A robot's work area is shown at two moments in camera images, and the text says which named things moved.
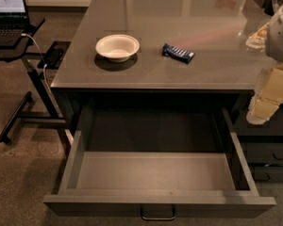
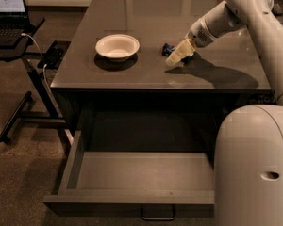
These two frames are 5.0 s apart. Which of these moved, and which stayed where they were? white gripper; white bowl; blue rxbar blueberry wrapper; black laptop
Moved: white gripper
Stayed: blue rxbar blueberry wrapper; white bowl; black laptop
